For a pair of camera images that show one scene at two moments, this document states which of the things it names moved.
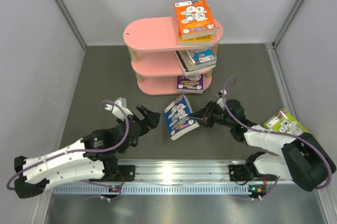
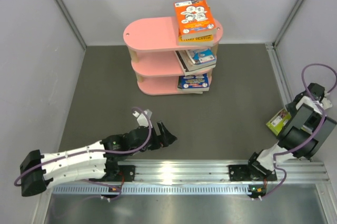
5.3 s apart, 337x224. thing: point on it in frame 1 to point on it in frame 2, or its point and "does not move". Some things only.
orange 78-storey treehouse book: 194,19 does not move
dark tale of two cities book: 187,64 does not move
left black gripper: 152,121 to 165,139
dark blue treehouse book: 178,121 to 194,82
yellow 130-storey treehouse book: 206,40 does not move
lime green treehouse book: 283,121 does not move
